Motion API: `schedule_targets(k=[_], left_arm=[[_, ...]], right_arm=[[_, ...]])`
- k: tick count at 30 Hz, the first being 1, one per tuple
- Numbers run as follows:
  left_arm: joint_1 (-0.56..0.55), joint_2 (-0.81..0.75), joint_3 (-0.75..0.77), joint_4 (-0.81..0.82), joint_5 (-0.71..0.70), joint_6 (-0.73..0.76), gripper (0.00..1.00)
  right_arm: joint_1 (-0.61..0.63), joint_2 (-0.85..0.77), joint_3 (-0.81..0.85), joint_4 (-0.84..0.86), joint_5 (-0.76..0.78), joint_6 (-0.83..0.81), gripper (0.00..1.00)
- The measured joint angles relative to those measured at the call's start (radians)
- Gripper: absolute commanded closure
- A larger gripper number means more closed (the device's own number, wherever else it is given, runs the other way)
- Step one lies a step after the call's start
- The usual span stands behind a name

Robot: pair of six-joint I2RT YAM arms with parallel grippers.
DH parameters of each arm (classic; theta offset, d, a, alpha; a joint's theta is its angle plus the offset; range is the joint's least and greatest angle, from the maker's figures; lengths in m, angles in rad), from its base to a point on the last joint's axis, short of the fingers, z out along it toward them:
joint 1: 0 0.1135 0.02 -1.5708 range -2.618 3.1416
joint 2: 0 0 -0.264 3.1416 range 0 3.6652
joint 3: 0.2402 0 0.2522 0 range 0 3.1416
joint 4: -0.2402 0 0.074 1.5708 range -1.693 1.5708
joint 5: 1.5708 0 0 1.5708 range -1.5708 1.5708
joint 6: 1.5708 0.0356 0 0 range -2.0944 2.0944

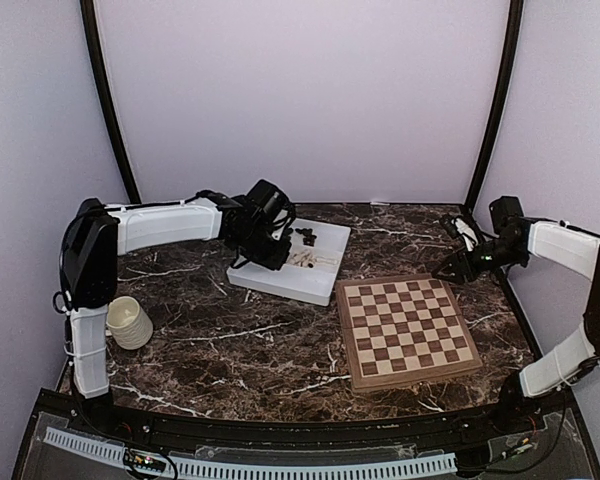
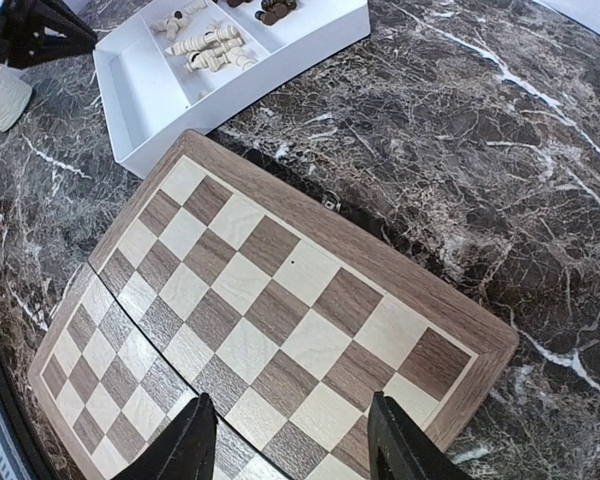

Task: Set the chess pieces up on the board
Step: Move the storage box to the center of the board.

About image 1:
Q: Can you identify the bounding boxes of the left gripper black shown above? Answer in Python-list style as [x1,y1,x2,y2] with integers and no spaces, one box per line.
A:
[235,224,293,271]

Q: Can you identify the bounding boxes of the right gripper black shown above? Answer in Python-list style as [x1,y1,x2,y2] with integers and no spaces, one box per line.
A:
[433,237,527,284]

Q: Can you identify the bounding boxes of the white plastic divided tray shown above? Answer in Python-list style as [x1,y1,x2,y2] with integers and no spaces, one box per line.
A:
[226,219,351,307]

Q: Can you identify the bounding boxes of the wooden chess board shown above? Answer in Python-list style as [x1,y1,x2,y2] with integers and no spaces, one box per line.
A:
[335,274,482,392]

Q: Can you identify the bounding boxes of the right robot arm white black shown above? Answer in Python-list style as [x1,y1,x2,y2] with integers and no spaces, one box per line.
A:
[432,196,600,434]

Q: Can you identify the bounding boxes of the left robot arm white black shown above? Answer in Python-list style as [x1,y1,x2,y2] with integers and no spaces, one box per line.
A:
[53,179,296,436]

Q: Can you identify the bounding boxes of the dark chess pieces pile upper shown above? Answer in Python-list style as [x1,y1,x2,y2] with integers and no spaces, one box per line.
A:
[295,228,317,247]

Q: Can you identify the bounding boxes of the white chess pieces pile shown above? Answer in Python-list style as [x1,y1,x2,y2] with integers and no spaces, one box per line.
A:
[287,250,339,269]

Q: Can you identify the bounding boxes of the cream ribbed ceramic mug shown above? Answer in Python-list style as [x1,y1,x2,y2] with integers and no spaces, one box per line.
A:
[106,296,154,350]

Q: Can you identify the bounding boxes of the black front rail base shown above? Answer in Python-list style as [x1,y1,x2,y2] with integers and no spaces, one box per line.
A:
[13,390,600,479]

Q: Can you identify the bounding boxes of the black left frame post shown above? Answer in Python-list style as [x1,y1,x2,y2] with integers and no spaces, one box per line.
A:
[79,0,141,204]

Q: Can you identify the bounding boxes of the black frame post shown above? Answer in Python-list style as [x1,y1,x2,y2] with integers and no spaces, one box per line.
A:
[79,0,141,204]
[464,0,524,214]

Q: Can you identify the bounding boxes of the black right frame post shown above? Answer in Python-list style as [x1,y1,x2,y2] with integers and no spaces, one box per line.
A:
[464,0,524,214]

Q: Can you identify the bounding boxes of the white slotted cable duct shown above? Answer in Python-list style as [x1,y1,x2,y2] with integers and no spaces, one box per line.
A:
[42,427,457,479]

